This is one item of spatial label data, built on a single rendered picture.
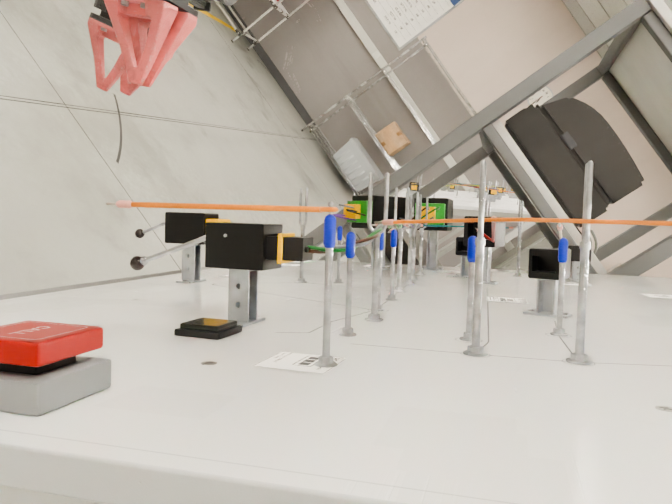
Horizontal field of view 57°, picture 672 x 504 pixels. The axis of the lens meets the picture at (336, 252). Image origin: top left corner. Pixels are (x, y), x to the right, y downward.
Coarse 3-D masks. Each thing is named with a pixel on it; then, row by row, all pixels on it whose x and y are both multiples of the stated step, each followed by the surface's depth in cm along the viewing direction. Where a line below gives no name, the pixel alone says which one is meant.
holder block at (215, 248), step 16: (208, 224) 55; (224, 224) 54; (240, 224) 54; (256, 224) 53; (272, 224) 55; (208, 240) 55; (224, 240) 54; (240, 240) 54; (256, 240) 53; (208, 256) 55; (224, 256) 54; (240, 256) 54; (256, 256) 53
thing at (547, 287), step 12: (540, 252) 65; (552, 252) 65; (528, 264) 66; (540, 264) 67; (552, 264) 67; (528, 276) 66; (540, 276) 65; (552, 276) 65; (540, 288) 67; (552, 288) 68; (540, 300) 68; (552, 300) 68; (528, 312) 67; (540, 312) 67; (552, 312) 66; (564, 312) 66
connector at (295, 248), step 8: (272, 240) 54; (288, 240) 53; (296, 240) 53; (304, 240) 53; (312, 240) 56; (272, 248) 54; (288, 248) 53; (296, 248) 53; (304, 248) 53; (272, 256) 54; (288, 256) 53; (296, 256) 53; (304, 256) 53; (312, 256) 56
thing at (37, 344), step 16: (0, 336) 30; (16, 336) 30; (32, 336) 30; (48, 336) 31; (64, 336) 31; (80, 336) 32; (96, 336) 33; (0, 352) 30; (16, 352) 29; (32, 352) 29; (48, 352) 30; (64, 352) 31; (80, 352) 32; (0, 368) 31; (16, 368) 31; (32, 368) 30; (48, 368) 31
